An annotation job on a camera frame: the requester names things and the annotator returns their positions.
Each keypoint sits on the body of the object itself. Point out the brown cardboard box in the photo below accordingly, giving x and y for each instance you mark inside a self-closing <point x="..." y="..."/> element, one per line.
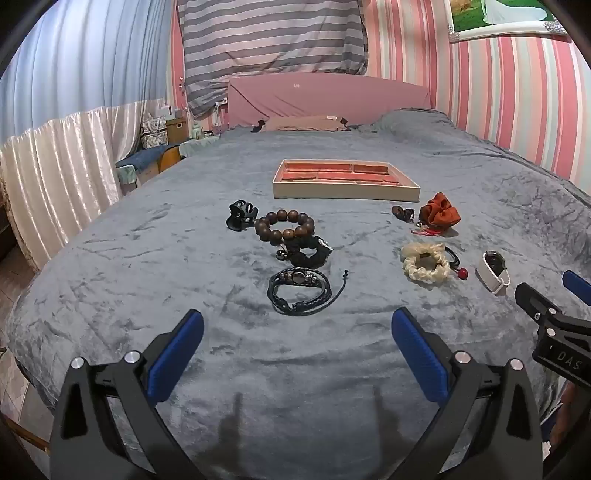
<point x="176" y="130"/>

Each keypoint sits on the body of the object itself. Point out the blue and white curtain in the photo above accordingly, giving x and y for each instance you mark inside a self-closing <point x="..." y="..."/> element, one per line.
<point x="69" y="147"/>

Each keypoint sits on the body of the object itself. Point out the pale green cloth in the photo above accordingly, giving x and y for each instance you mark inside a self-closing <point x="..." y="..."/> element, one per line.
<point x="198" y="144"/>

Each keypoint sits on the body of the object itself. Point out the person's right hand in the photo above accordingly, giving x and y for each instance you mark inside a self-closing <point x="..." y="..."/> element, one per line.
<point x="562" y="417"/>

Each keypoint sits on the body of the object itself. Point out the white wristwatch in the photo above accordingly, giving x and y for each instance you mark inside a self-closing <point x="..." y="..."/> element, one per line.
<point x="491" y="277"/>

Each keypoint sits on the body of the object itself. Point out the grey striped duvet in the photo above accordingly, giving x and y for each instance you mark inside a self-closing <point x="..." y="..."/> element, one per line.
<point x="272" y="37"/>

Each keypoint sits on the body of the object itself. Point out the white framed picture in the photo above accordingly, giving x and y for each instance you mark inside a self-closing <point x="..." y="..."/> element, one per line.
<point x="494" y="14"/>

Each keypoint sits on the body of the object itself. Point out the brown pillow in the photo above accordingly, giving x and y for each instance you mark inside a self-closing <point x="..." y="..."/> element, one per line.
<point x="300" y="123"/>

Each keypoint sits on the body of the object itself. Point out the blue cloth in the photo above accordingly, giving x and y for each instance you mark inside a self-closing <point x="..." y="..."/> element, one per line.
<point x="138" y="159"/>

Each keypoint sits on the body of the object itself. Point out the black scrunchie with bell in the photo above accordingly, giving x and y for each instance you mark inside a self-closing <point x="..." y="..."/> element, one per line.
<point x="307" y="256"/>

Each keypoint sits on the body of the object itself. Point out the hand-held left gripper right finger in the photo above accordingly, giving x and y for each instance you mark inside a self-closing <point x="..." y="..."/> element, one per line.
<point x="420" y="355"/>

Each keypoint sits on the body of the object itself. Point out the orange wooden chair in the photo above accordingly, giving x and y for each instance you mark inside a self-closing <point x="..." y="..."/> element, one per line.
<point x="168" y="159"/>

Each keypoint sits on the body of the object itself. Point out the orange scrunchie with red tassel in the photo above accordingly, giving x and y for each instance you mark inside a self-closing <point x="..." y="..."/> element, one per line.
<point x="441" y="210"/>

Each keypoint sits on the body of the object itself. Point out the small dark brown hair clip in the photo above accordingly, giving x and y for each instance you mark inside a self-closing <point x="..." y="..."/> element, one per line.
<point x="402" y="213"/>

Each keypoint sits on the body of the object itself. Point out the black hair claw clip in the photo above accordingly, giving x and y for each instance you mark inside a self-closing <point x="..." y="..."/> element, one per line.
<point x="240" y="214"/>

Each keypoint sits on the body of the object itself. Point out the floral storage box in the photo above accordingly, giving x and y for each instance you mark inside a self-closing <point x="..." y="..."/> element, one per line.
<point x="153" y="131"/>

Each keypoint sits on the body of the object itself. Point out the pink headboard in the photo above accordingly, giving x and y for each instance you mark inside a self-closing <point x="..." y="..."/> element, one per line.
<point x="323" y="94"/>

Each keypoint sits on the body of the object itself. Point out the grey plush blanket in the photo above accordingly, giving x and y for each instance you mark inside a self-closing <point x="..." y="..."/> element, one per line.
<point x="184" y="240"/>

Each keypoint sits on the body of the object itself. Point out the beige tray with red lining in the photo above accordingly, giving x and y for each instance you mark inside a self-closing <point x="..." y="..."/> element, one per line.
<point x="346" y="193"/>

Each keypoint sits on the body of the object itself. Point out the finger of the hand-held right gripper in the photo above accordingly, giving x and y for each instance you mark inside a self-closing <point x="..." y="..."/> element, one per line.
<point x="533" y="302"/>
<point x="577" y="285"/>

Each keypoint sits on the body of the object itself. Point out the cream scrunchie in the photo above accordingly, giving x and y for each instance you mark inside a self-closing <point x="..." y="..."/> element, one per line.
<point x="420" y="270"/>

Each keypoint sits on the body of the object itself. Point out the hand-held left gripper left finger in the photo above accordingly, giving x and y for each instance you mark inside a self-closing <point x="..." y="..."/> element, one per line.
<point x="178" y="350"/>

